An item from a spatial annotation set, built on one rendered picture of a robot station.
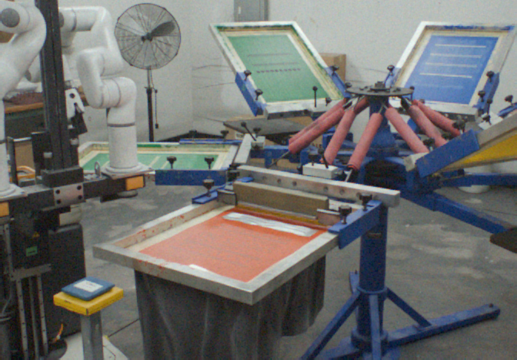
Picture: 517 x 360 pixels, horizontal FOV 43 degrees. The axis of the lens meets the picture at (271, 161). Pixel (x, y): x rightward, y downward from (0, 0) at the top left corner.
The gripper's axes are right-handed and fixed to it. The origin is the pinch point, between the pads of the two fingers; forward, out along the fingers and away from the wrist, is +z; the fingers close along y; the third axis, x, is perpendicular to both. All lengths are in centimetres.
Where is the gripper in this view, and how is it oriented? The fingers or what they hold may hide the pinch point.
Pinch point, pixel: (80, 129)
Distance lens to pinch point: 255.9
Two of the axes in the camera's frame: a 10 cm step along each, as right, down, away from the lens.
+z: 3.1, 9.4, 1.1
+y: -5.3, 0.8, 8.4
